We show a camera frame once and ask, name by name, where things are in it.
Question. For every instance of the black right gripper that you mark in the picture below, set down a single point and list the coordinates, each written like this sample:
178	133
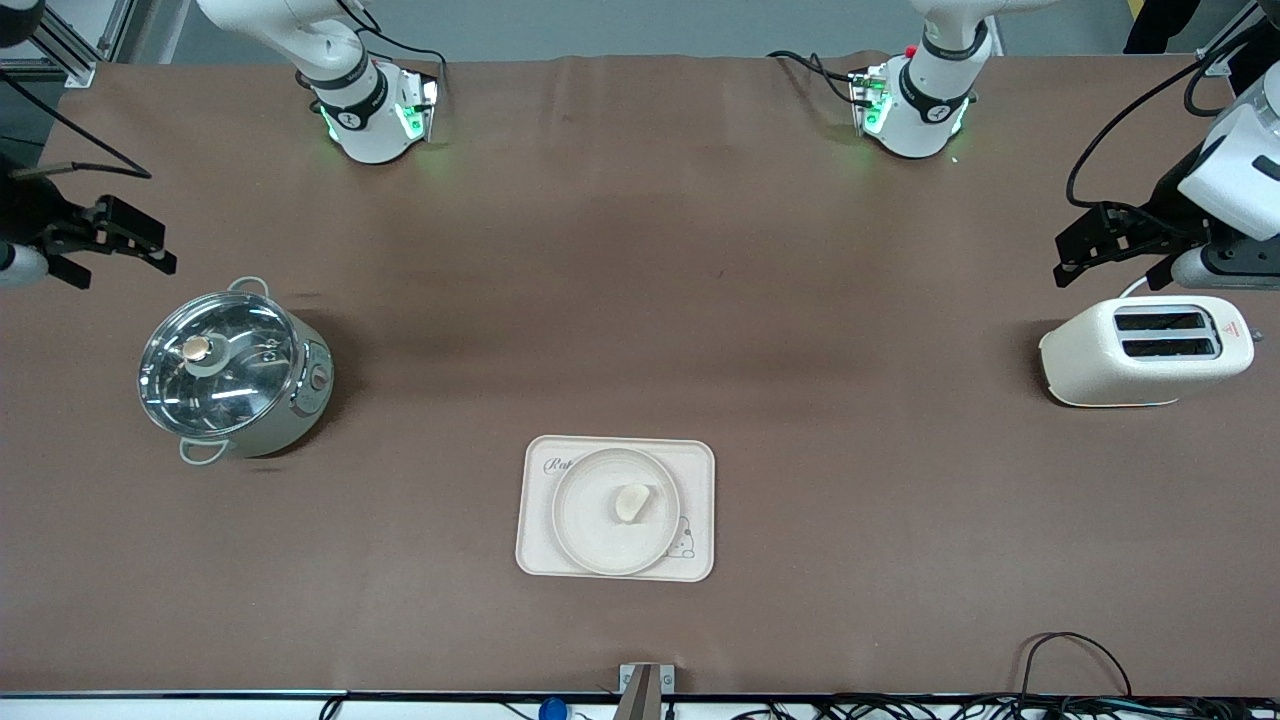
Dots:
30	213

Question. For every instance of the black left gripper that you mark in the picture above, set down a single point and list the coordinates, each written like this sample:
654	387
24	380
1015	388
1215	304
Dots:
1166	211

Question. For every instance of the small white steamed bun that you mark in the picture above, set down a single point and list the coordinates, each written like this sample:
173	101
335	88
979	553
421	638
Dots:
632	503

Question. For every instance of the round cream plate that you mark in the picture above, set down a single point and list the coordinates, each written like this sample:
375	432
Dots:
590	530

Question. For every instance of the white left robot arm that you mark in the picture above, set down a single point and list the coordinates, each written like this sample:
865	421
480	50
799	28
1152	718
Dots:
925	100

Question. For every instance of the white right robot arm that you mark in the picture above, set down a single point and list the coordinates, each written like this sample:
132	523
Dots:
360	120

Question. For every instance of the cream rabbit print tray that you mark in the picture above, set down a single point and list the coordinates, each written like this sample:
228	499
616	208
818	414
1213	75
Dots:
700	460

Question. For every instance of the cream two-slot toaster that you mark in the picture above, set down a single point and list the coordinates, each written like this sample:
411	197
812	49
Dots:
1090	365

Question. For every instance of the glass pot lid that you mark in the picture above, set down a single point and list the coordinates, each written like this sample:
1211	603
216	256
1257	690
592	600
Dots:
240	385

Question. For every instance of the person in dark trousers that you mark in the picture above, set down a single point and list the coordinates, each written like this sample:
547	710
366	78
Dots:
1165	20

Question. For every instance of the sage green electric pot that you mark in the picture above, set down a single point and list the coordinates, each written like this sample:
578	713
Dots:
300	412

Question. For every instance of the brown table mat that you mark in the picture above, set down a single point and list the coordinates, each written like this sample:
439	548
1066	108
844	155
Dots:
800	250

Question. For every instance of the blue round cap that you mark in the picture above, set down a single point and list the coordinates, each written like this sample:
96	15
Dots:
553	711

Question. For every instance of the aluminium frame post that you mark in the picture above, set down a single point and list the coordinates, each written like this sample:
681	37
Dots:
1215	60
75	70

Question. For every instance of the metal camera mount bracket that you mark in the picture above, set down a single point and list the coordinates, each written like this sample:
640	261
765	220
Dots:
645	690

